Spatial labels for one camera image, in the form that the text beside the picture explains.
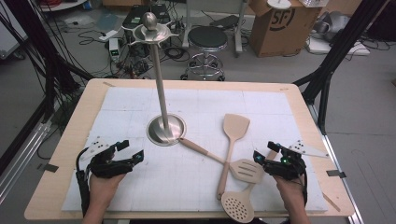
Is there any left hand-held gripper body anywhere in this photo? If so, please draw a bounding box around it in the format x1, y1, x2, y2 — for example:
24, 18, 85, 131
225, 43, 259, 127
79, 135, 135, 179

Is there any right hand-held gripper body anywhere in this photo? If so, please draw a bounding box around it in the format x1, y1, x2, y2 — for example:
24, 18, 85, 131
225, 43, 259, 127
263, 139, 330, 182

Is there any beige slotted spatula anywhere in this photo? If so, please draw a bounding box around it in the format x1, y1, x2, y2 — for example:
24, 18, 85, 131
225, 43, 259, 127
177, 137, 265, 185

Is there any beige solid spatula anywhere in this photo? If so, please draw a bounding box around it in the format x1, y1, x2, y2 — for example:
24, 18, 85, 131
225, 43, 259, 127
216, 113, 251, 201

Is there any beige perforated skimmer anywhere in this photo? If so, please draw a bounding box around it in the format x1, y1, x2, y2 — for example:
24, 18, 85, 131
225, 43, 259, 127
220, 149, 278, 224

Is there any metal utensil stand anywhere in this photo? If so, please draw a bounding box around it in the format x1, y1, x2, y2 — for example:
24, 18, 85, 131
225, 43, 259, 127
120, 11, 187, 147

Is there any person's left hand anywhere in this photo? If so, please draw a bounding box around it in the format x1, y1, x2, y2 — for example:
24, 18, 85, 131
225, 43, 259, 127
88, 173, 127, 207

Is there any person's right hand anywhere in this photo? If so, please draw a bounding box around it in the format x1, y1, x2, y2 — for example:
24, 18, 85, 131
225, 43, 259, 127
273, 175, 308, 209

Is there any black tape piece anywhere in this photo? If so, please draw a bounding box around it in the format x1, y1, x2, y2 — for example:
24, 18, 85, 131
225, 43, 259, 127
36, 162, 60, 174
326, 169, 347, 179

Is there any brown tape strip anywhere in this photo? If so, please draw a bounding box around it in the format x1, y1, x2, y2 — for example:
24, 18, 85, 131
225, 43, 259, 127
321, 192, 341, 213

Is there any white gridded mat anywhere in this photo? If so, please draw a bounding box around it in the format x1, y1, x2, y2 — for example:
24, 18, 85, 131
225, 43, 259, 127
61, 86, 329, 213

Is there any white device green display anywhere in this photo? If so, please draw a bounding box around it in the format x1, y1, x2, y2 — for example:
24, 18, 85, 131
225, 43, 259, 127
108, 37, 121, 63

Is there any cardboard box round logo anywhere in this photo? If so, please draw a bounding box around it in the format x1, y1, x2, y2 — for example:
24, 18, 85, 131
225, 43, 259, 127
248, 0, 323, 59

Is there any white power strip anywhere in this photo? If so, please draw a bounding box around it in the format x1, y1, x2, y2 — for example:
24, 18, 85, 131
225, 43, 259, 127
98, 29, 120, 42

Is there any white flat board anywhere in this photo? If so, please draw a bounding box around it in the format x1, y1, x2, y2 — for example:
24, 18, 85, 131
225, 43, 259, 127
306, 36, 372, 57

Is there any black round stool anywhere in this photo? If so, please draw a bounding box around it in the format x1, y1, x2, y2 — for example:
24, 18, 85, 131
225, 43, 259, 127
180, 25, 230, 82

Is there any black computer tower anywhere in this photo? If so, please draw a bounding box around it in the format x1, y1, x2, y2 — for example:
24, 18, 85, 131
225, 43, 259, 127
121, 3, 172, 35

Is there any black flat device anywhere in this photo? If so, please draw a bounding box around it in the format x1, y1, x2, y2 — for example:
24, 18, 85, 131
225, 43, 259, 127
208, 14, 240, 32

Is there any grey machine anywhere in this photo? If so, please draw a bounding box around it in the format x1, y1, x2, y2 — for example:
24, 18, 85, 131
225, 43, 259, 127
312, 10, 351, 43

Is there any white round disc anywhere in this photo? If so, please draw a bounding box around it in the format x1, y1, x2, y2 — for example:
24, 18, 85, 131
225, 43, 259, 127
266, 0, 292, 10

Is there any grey cabinet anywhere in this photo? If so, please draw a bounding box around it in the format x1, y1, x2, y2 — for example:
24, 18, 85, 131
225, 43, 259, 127
0, 13, 27, 60

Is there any round white table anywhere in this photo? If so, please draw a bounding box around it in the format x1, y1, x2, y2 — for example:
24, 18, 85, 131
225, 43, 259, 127
38, 0, 88, 13

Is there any right hand-held gripper black cable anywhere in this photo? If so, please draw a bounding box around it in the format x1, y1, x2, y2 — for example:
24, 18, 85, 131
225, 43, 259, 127
298, 166, 310, 207

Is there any hand-held gripper black cable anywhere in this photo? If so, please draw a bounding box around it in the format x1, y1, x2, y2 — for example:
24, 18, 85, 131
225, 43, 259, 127
298, 166, 310, 207
76, 147, 92, 217

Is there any left hand-held gripper black cable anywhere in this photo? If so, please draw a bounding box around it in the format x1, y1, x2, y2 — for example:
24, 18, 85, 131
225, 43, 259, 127
76, 147, 92, 217

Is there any aluminium rail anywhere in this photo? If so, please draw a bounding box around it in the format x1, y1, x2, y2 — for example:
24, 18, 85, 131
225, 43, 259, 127
306, 104, 365, 224
0, 120, 52, 203

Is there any black floor cable bundle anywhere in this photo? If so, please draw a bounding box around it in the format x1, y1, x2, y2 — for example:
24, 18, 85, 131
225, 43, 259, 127
104, 46, 191, 80

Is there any black frame post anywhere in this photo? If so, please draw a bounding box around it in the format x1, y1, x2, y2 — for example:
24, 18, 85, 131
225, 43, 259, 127
3, 0, 94, 124
292, 0, 390, 136

